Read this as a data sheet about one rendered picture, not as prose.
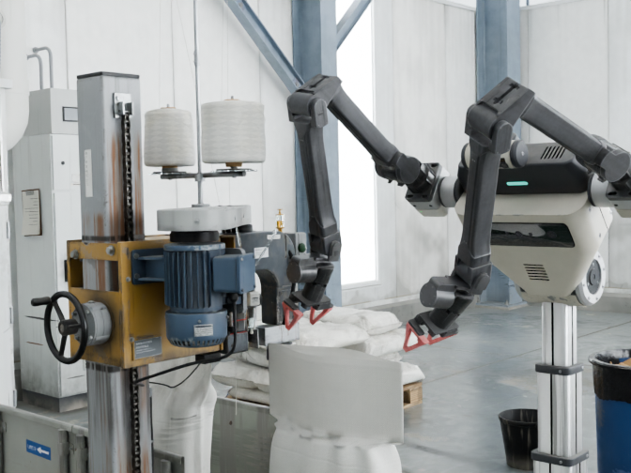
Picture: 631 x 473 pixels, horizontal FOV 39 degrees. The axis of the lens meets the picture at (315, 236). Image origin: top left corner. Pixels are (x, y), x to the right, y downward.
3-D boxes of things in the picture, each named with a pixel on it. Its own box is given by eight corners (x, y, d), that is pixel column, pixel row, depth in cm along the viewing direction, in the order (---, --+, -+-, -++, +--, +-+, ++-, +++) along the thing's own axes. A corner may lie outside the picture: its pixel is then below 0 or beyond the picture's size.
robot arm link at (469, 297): (481, 298, 207) (469, 281, 211) (459, 296, 203) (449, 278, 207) (464, 318, 211) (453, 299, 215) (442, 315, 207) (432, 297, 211)
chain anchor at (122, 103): (136, 117, 225) (135, 93, 225) (120, 117, 221) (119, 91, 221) (130, 118, 227) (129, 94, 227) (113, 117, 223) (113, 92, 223)
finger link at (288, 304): (273, 323, 242) (284, 294, 238) (291, 319, 247) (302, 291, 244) (289, 337, 238) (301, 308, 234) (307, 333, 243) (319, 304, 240)
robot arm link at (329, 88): (336, 64, 218) (309, 60, 225) (307, 109, 215) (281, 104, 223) (424, 166, 247) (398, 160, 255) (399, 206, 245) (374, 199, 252)
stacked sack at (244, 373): (325, 373, 588) (324, 351, 587) (257, 393, 536) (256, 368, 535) (276, 366, 615) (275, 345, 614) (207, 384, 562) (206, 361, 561)
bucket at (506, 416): (567, 463, 469) (566, 414, 468) (539, 477, 447) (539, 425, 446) (515, 452, 489) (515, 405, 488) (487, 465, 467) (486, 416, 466)
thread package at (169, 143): (207, 167, 248) (206, 106, 247) (165, 167, 237) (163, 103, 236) (173, 169, 258) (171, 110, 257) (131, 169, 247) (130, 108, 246)
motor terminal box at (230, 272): (258, 299, 221) (257, 252, 221) (242, 304, 211) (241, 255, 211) (227, 298, 223) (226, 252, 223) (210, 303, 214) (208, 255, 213)
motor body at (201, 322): (240, 343, 221) (238, 242, 220) (193, 352, 210) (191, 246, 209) (200, 337, 232) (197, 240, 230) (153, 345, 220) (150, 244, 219)
